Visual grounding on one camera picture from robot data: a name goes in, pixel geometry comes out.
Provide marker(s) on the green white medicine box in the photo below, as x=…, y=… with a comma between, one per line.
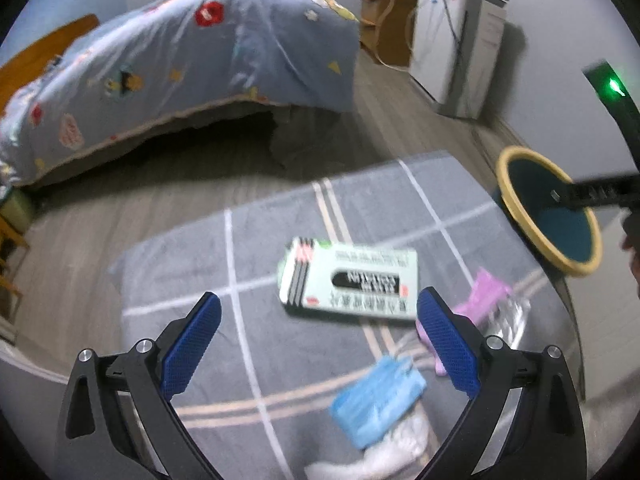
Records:
x=338, y=278

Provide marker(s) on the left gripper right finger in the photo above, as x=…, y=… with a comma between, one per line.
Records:
x=546, y=439

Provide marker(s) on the pink mask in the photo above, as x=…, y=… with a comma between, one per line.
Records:
x=495, y=309

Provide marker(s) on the wooden nightstand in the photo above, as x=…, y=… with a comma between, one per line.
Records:
x=386, y=30

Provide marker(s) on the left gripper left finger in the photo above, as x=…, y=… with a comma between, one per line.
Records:
x=93, y=441

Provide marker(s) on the wooden chair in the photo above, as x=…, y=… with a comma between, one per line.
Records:
x=14, y=249

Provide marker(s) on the green storage box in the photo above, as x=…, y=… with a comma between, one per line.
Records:
x=16, y=209

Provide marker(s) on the yellow rimmed teal trash bin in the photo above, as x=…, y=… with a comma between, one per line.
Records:
x=568, y=240

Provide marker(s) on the white tissue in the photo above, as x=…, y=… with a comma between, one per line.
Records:
x=399, y=448

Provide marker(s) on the white air purifier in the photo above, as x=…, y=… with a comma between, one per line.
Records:
x=454, y=52

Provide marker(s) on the wooden bed frame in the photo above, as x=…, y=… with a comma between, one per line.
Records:
x=30, y=63

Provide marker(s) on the person's right hand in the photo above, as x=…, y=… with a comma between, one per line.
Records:
x=631, y=244

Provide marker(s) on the blue face mask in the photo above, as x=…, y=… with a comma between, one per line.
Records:
x=366, y=410

